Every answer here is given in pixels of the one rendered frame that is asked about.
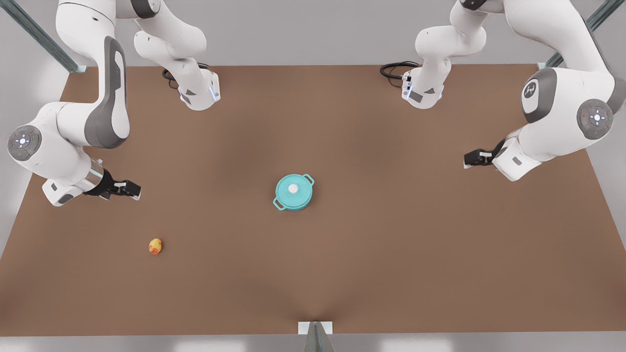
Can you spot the silver frame post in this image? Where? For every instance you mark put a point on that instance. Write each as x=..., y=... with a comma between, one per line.
x=317, y=337
x=39, y=36
x=582, y=34

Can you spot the yellow red potato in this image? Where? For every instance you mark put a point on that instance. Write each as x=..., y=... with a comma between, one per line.
x=155, y=246

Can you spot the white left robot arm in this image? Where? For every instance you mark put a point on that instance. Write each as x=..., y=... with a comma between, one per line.
x=562, y=107

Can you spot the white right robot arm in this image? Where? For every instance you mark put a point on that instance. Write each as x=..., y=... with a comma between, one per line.
x=73, y=122

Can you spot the teal lid with white knob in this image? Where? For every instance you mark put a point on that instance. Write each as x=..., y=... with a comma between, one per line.
x=293, y=189

